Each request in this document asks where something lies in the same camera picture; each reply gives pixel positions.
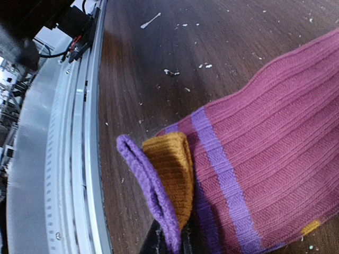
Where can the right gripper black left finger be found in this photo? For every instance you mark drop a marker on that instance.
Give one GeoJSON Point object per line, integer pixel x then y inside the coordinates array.
{"type": "Point", "coordinates": [154, 242]}

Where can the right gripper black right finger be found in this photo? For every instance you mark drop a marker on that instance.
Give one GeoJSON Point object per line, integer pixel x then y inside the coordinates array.
{"type": "Point", "coordinates": [192, 239]}

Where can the magenta purple ribbed sock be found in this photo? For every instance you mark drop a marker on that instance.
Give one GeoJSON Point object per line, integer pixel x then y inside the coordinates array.
{"type": "Point", "coordinates": [257, 169]}

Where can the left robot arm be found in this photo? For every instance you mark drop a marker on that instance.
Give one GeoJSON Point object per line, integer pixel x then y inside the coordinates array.
{"type": "Point", "coordinates": [20, 23]}

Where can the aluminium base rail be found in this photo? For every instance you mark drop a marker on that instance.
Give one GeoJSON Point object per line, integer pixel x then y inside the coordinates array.
{"type": "Point", "coordinates": [55, 201]}

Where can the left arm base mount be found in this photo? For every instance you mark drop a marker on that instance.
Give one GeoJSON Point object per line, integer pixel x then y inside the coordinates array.
{"type": "Point", "coordinates": [73, 22]}

